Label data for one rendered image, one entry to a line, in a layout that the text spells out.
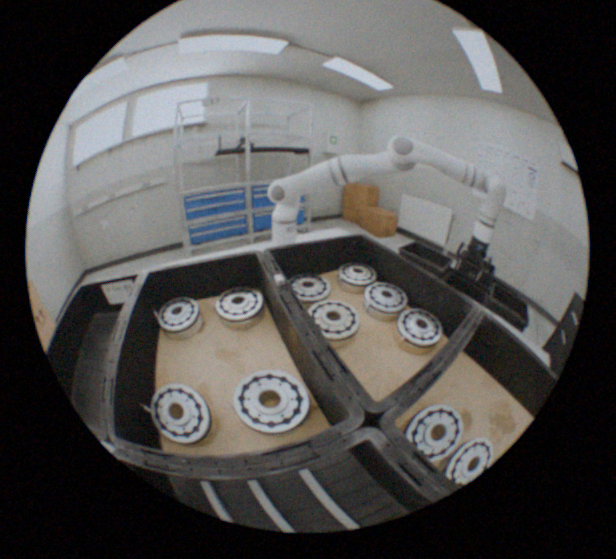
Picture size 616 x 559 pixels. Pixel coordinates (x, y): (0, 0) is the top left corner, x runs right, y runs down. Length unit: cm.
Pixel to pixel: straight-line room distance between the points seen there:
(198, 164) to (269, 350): 286
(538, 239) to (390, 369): 313
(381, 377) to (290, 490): 24
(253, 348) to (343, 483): 28
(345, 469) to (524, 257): 324
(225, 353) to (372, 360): 26
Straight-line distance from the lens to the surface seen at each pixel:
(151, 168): 313
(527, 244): 328
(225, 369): 34
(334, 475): 30
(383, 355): 37
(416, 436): 29
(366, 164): 59
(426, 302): 45
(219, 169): 304
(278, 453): 19
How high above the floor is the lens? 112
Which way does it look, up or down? 26 degrees down
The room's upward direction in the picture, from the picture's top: 2 degrees clockwise
